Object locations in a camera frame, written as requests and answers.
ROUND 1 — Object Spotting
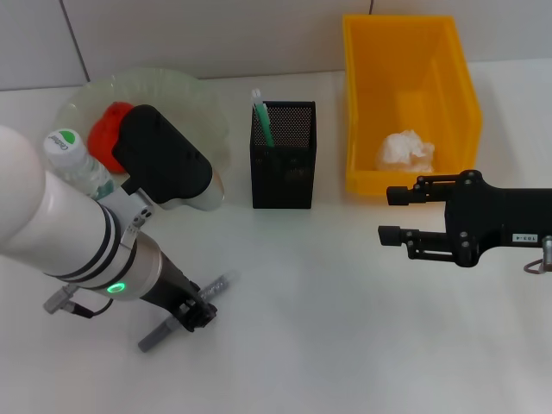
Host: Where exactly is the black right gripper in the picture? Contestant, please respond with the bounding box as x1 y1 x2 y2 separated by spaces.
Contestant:
378 170 552 268

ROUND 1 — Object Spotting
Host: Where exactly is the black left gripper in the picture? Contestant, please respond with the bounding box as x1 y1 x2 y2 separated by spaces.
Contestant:
139 257 220 334

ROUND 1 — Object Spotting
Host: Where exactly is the silver grey pen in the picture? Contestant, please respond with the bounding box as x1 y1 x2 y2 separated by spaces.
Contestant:
137 270 241 353

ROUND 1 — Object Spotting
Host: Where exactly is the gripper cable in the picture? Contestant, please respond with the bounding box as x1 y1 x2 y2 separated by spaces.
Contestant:
42 286 116 319
524 235 552 275

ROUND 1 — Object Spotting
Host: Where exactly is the pale green glass fruit plate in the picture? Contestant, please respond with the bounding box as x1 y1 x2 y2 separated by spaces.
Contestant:
58 66 234 204

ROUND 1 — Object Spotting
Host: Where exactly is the yellow plastic bin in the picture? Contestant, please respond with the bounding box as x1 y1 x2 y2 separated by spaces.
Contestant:
342 14 484 198

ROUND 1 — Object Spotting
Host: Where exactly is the orange fruit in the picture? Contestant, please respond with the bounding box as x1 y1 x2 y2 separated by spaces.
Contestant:
87 101 133 174

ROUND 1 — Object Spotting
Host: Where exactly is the black mesh pen holder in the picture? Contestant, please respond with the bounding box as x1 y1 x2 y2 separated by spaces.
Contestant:
248 100 317 210

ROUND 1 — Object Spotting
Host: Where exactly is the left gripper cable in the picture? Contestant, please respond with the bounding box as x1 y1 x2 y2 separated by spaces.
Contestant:
42 286 116 319

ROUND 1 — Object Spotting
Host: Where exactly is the clear green-label water bottle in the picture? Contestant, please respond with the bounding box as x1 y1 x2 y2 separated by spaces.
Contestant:
42 128 116 202

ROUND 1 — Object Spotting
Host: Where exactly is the green toothbrush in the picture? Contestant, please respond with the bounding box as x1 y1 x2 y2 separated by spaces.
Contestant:
250 88 277 148

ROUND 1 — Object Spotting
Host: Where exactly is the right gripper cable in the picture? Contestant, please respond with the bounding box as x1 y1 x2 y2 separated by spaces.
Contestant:
524 235 552 275

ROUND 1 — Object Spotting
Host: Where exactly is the white paper ball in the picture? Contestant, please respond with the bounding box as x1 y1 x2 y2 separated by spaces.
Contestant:
373 129 437 175

